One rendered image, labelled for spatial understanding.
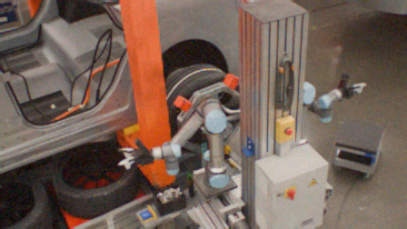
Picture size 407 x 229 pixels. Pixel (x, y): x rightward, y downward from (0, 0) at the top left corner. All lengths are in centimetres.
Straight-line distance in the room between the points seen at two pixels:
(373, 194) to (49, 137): 262
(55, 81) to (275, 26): 249
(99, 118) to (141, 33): 100
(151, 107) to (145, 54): 38
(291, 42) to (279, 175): 70
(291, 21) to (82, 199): 210
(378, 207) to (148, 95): 214
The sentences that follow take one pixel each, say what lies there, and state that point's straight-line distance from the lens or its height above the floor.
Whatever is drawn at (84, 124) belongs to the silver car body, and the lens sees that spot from 382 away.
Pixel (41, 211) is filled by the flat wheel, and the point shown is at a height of 50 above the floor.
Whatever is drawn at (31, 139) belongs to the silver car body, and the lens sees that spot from 378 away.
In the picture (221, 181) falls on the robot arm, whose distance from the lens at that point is 305.
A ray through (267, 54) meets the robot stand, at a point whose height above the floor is 186.
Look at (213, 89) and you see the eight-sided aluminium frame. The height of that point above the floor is 112.
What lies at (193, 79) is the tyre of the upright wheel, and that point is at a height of 117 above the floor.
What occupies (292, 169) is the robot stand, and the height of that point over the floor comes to 123.
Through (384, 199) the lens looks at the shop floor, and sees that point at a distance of 450.
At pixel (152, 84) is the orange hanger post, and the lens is 324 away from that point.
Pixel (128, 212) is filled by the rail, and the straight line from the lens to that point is 386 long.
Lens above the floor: 304
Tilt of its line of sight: 35 degrees down
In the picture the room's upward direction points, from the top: 4 degrees counter-clockwise
